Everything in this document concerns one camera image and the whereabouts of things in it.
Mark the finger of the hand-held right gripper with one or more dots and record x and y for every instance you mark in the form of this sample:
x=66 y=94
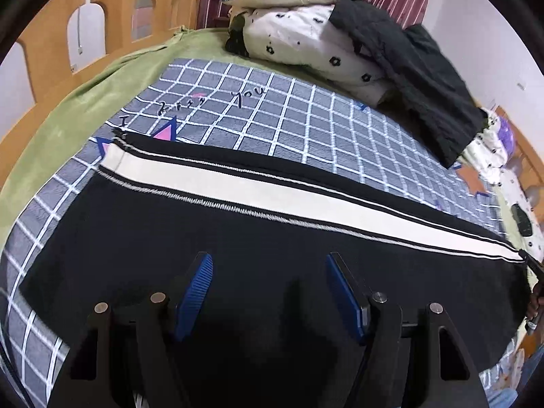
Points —
x=532 y=263

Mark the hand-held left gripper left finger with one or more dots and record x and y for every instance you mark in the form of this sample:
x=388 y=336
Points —
x=196 y=282

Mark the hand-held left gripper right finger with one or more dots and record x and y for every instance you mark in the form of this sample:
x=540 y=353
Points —
x=342 y=289

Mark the black pants with white stripe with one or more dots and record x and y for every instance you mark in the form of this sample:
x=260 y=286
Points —
x=238 y=259

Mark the person's right hand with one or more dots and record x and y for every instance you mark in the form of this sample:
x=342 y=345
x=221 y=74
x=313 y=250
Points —
x=536 y=301

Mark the small black device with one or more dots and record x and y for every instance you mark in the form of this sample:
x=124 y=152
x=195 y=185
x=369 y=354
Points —
x=522 y=220

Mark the floral printed cloth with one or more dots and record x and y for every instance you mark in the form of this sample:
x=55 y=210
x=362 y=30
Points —
x=505 y=374

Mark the wooden bed end board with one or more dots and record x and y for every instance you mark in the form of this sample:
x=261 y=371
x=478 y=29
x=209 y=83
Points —
x=525 y=148

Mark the grey checked blanket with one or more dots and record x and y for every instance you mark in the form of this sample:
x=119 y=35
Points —
x=297 y=114

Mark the green bed sheet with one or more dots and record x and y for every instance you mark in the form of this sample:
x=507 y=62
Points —
x=85 y=93

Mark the black jacket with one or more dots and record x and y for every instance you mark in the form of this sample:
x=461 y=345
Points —
x=416 y=76

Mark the white floral quilt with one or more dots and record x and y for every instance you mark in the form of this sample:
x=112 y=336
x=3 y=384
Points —
x=297 y=38

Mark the wooden bed frame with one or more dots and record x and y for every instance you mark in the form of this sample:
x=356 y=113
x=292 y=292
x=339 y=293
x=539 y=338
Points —
x=46 y=29

